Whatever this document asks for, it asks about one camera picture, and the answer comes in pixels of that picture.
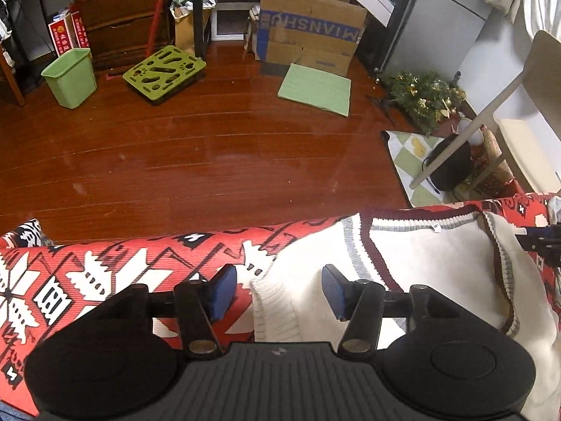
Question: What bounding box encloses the cream knit vest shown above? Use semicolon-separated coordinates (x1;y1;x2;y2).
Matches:
250;210;561;421

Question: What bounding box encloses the black bag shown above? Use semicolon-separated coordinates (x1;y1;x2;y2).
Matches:
423;134;476;194

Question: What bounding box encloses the grey refrigerator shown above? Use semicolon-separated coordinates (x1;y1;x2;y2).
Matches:
381;0;509;75

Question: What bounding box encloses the brown paper bag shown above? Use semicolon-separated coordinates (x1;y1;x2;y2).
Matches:
171;2;212;58

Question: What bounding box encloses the red patterned blanket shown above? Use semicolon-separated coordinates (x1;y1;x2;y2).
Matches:
0;193;561;417

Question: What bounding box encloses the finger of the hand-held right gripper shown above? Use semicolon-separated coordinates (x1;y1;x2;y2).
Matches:
515;226;561;267

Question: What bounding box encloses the red broom handle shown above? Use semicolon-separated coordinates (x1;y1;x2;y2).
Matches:
147;0;176;55

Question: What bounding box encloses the checkered floor mat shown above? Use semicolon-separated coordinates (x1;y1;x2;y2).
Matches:
381;129;478;209

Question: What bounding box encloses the cardboard box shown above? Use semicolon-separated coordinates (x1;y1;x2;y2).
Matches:
254;0;368;77

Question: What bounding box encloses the black cluttered desk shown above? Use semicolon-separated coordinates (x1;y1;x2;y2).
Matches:
0;0;421;97

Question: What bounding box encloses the green foam mat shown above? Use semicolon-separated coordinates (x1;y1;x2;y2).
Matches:
277;63;352;118

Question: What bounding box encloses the green waste bin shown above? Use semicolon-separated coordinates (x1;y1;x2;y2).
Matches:
41;47;98;109

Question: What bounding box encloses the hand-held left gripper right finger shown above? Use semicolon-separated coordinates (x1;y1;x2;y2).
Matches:
322;264;472;355

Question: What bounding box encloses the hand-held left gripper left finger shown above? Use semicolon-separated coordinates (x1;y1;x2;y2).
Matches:
94;264;238;358

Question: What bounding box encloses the beige wooden chair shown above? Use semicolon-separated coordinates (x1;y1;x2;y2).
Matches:
410;30;561;198

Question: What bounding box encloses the white hanging fabric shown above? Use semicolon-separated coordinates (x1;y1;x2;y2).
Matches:
517;0;561;40

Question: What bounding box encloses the small christmas tree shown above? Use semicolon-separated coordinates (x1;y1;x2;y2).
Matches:
372;70;467;136

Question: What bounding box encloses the wooden drawer cabinet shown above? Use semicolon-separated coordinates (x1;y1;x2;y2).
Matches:
72;0;171;71

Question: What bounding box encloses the red printed carton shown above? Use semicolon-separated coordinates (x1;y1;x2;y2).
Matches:
70;9;94;50
47;20;74;56

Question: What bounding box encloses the green perforated step stool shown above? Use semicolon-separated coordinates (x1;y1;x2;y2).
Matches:
123;45;208;106

